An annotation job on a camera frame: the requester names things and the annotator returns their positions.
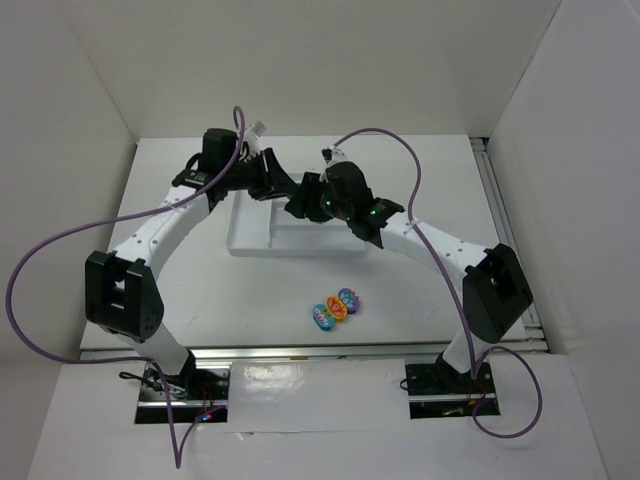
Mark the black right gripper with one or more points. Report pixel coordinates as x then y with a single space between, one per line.
308 195

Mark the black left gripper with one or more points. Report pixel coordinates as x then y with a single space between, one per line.
270 175

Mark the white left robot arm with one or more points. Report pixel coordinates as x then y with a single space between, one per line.
121 292

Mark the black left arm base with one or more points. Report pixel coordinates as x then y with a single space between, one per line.
205 400

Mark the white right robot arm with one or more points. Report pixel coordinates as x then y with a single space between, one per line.
489 286

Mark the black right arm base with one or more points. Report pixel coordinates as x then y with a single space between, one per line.
436 391

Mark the white divided plastic tray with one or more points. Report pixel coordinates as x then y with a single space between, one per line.
265 229

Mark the purple flower lego piece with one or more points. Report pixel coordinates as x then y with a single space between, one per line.
350 300

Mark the yellow butterfly lego piece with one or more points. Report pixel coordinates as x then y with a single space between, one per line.
337 308

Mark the teal frog lego piece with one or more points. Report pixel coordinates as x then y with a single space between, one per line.
323 317

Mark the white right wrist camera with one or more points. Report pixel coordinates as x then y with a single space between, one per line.
332 156

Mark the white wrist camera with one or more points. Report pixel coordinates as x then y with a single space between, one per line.
251 139
332 156

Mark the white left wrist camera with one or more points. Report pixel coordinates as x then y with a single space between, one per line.
251 139

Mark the aluminium table edge rail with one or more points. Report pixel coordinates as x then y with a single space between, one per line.
322 351

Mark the aluminium right side rail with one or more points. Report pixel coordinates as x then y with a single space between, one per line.
533 332

